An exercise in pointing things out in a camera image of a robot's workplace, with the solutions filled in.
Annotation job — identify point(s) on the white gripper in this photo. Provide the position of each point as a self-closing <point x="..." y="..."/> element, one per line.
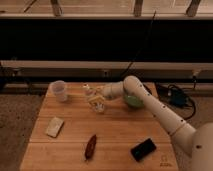
<point x="106" y="90"/>

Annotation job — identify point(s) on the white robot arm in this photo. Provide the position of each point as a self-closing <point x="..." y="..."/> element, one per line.
<point x="196" y="143"/>

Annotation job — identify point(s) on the clear plastic cup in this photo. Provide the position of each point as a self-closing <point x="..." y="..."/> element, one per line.
<point x="59" y="90"/>

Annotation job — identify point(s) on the green bowl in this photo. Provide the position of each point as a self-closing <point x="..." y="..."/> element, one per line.
<point x="133" y="101"/>

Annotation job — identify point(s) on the white rectangular sponge block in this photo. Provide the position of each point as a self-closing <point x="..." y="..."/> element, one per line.
<point x="54" y="127"/>

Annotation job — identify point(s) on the dark red chili pepper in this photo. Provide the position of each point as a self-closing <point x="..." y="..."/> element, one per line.
<point x="90" y="147"/>

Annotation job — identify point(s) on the black smartphone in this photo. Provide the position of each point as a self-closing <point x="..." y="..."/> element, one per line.
<point x="143" y="149"/>

